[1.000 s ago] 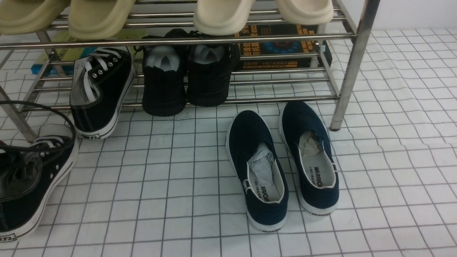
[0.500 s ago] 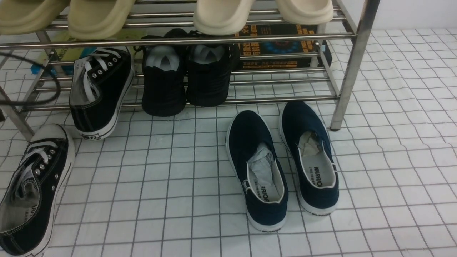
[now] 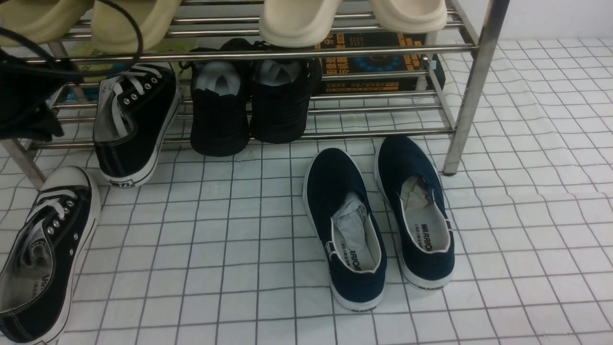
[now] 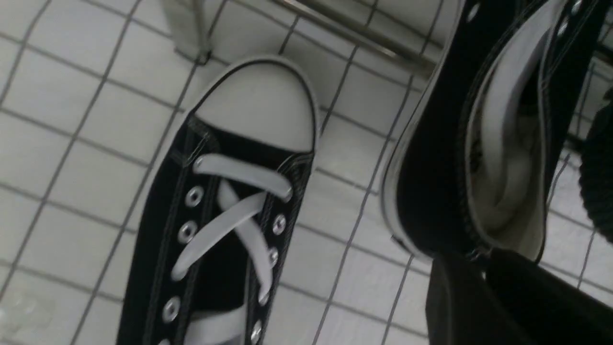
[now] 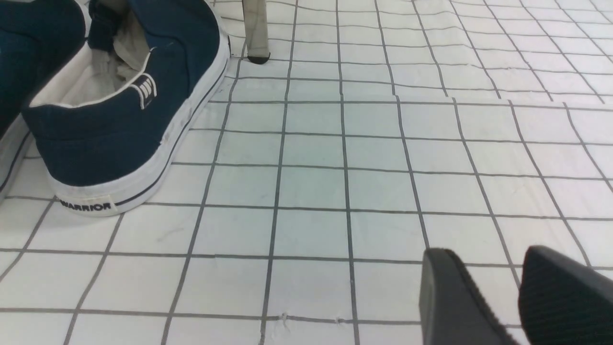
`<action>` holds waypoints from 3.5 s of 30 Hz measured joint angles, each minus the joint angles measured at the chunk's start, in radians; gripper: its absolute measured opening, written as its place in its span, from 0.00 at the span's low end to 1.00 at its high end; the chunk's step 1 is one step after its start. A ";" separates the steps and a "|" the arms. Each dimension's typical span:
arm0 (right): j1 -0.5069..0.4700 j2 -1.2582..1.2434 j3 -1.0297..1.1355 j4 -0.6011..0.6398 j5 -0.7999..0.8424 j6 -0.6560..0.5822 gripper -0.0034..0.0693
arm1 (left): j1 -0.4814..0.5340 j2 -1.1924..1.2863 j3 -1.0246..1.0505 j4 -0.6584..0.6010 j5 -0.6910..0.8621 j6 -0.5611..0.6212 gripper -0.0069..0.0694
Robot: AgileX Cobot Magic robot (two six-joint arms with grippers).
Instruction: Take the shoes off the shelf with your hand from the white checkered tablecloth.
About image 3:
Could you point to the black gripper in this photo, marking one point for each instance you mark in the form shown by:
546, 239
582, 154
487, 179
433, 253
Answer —
24, 112

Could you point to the black lace-up sneaker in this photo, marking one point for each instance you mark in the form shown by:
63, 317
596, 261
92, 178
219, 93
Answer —
38, 277
134, 112

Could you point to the stainless steel shoe rack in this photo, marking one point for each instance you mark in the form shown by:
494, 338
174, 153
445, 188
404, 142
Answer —
482, 48

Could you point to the black canvas shoe left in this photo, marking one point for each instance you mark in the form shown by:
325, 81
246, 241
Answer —
219, 93

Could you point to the black canvas shoe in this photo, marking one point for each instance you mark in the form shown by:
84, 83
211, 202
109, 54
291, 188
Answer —
280, 93
219, 93

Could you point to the black canvas shoe right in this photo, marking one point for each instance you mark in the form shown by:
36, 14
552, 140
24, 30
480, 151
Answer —
280, 93

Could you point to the cream foam slipper left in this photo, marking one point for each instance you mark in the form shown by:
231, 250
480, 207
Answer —
297, 23

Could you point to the cream foam slipper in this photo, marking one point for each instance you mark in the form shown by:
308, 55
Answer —
297, 23
410, 16

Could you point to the black printed cardboard box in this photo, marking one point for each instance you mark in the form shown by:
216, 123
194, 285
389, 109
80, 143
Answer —
378, 64

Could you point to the navy slip-on shoe left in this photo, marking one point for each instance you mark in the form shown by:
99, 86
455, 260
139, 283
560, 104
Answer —
338, 208

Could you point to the navy slip-on shoe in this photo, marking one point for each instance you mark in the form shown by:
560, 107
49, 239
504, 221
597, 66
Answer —
411, 187
338, 208

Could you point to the navy slip-on shoe right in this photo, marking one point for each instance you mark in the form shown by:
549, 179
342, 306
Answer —
411, 187

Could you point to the cream foam slipper right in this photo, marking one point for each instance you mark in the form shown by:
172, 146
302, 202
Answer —
410, 16

